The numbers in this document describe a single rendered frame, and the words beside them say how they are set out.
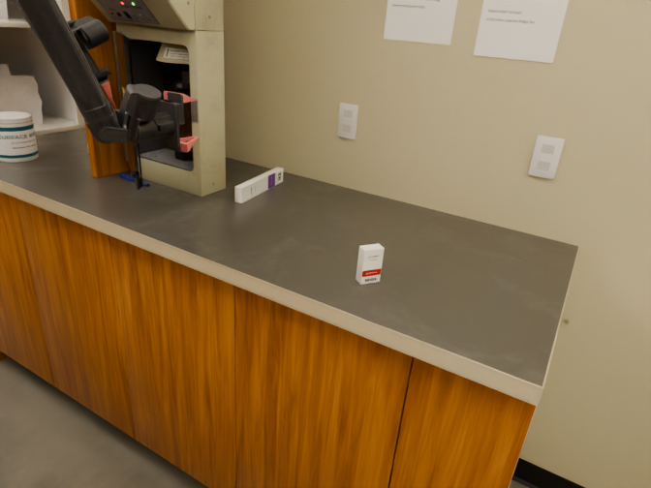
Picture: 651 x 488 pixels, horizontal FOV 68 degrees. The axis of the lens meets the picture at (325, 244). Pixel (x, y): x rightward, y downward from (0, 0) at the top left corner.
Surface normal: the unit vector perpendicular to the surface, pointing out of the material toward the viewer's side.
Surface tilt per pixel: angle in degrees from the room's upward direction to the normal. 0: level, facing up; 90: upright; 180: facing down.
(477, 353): 0
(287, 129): 90
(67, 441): 0
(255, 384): 90
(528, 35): 90
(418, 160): 90
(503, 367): 1
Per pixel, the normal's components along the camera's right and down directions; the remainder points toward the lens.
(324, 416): -0.51, 0.33
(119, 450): 0.07, -0.90
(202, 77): 0.86, 0.27
